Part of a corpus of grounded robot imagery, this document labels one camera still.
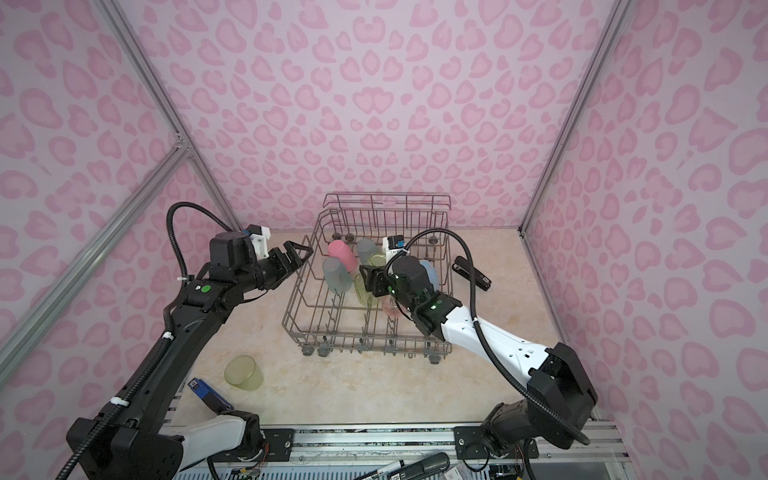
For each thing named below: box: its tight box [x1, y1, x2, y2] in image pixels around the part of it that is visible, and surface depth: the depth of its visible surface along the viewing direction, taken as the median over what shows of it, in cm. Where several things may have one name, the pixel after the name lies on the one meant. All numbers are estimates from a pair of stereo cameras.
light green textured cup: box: [224, 355, 264, 391], surface depth 80 cm
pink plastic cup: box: [328, 240, 358, 273], surface depth 100 cm
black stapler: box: [452, 256, 492, 291], surface depth 106 cm
